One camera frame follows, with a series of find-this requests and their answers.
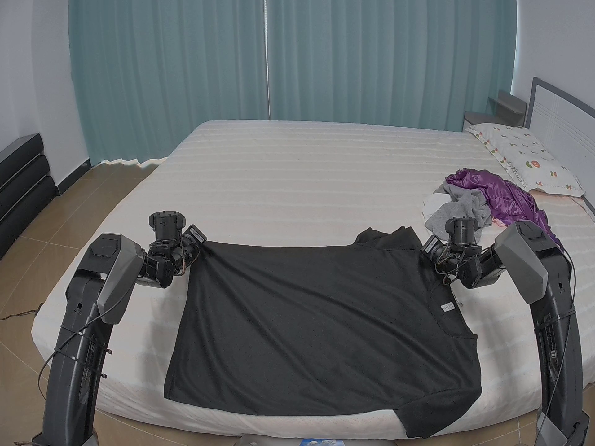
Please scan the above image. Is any blue-green curtain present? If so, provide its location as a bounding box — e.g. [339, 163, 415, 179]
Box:
[69, 0, 270, 165]
[266, 0, 519, 131]

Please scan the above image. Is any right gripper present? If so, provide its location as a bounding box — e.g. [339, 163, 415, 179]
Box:
[421, 235, 449, 263]

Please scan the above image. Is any purple satin garment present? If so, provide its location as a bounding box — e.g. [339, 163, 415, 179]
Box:
[445, 168, 565, 252]

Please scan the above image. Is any bed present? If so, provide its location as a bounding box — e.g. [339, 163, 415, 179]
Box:
[30, 76, 595, 440]

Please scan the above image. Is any white printed pillow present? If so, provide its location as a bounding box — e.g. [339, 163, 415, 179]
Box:
[466, 123, 585, 199]

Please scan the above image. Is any grey bedside table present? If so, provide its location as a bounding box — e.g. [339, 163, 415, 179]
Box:
[465, 89, 528, 129]

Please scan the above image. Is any black T-shirt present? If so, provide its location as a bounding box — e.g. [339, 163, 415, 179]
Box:
[164, 225, 482, 440]

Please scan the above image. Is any white garment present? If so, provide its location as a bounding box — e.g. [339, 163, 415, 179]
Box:
[421, 193, 447, 219]

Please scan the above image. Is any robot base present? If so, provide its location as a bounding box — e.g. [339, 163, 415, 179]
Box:
[239, 434, 349, 446]

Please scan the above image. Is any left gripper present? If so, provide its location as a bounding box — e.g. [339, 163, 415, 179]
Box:
[181, 223, 207, 256]

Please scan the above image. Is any grey garment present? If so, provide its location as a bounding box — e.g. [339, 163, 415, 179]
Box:
[424, 186, 492, 240]

